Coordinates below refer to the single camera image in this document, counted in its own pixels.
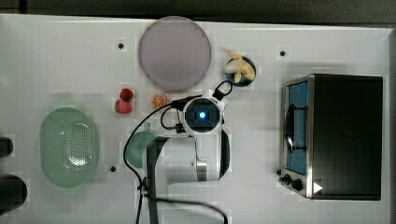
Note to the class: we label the black round container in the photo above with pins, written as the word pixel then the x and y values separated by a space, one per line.
pixel 6 147
pixel 13 193

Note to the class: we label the purple round plate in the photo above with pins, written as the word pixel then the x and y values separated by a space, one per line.
pixel 174 53

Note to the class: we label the dark red plush strawberry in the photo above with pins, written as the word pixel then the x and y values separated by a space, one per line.
pixel 126 95

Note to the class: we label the upper black round container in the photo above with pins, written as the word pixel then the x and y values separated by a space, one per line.
pixel 6 147

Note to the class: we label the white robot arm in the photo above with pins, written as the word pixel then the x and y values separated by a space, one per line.
pixel 203 154

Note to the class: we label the green measuring cup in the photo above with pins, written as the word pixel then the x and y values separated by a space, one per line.
pixel 137 144

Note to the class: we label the green perforated strainer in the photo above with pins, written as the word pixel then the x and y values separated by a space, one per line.
pixel 69 148

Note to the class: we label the pink plush strawberry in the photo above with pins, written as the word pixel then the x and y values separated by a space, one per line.
pixel 123 107

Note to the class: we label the plush peeled banana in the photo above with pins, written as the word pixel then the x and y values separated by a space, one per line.
pixel 239 67

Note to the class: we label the plush orange slice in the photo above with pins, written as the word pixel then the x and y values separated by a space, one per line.
pixel 158 100

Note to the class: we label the lower black round container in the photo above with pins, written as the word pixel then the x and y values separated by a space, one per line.
pixel 13 193

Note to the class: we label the silver toaster oven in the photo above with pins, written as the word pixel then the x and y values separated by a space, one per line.
pixel 332 137

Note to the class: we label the blue cup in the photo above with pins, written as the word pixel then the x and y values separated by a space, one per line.
pixel 244 82

